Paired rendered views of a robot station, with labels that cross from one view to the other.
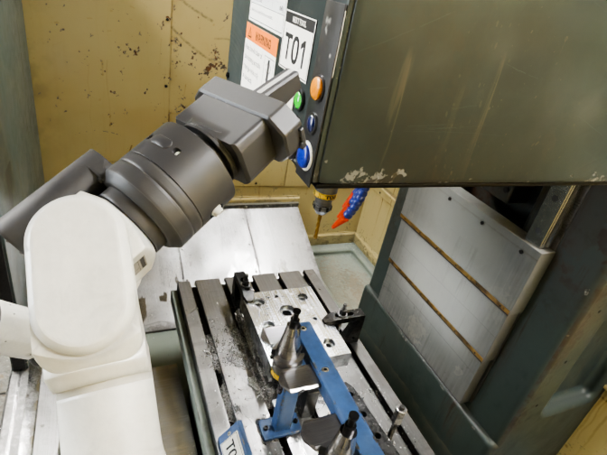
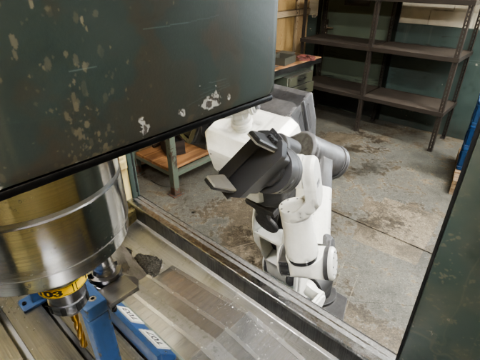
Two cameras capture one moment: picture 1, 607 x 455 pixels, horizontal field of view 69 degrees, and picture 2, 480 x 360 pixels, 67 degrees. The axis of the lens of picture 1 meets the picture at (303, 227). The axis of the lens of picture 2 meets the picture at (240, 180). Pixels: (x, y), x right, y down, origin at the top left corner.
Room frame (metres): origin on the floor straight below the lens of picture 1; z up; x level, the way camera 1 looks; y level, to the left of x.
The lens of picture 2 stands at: (1.19, 0.05, 1.73)
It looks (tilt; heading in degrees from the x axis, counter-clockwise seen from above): 30 degrees down; 160
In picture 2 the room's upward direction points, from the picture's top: straight up
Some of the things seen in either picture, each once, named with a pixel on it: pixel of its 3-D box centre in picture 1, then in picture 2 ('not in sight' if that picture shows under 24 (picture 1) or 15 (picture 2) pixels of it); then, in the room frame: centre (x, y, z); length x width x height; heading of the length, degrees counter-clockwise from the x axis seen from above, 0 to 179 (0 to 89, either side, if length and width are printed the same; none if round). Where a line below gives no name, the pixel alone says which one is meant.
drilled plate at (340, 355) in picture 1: (292, 328); not in sight; (0.96, -0.03, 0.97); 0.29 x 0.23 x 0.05; 28
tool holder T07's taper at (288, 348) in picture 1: (291, 338); (101, 256); (0.61, -0.02, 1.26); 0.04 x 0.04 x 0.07
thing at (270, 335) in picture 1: (277, 336); (121, 288); (0.66, 0.01, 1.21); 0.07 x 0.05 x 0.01; 118
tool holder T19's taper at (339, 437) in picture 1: (343, 445); not in sight; (0.41, -0.12, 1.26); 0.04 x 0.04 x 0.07
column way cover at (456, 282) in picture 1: (443, 280); not in sight; (1.07, -0.42, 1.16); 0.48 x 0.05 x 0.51; 28
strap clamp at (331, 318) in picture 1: (341, 323); not in sight; (1.01, -0.17, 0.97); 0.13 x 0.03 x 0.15; 118
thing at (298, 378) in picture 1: (297, 378); not in sight; (0.56, -0.04, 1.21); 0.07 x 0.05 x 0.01; 118
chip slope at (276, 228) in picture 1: (223, 271); not in sight; (1.45, 0.28, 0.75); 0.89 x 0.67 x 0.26; 118
